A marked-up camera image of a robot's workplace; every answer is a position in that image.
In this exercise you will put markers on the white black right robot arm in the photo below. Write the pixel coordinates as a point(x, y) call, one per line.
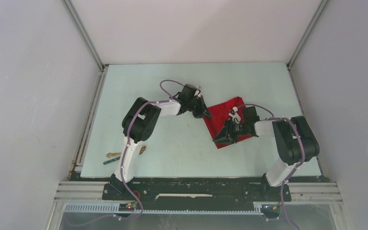
point(296, 143)

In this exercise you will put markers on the red cloth napkin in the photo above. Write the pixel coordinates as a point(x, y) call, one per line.
point(220, 113)

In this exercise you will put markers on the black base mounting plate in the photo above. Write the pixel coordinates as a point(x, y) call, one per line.
point(195, 193)

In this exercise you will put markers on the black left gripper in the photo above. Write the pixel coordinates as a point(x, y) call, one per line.
point(202, 111)

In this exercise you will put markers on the aluminium corner frame post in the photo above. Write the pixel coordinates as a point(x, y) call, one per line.
point(75, 18)
point(307, 32)

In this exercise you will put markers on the wooden fork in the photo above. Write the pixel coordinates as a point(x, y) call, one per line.
point(117, 154)

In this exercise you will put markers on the aluminium front rail frame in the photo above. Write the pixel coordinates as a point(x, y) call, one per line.
point(300, 193)

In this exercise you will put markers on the aluminium corner frame post right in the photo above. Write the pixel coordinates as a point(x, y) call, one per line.
point(307, 32)

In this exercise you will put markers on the aluminium corner frame post left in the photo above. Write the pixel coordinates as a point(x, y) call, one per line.
point(75, 18)

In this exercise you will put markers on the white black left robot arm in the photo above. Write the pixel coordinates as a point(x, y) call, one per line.
point(140, 121)

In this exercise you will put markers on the grey slotted cable duct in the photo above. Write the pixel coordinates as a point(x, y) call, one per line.
point(116, 208)

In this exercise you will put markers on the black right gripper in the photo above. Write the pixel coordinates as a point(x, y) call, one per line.
point(227, 134)

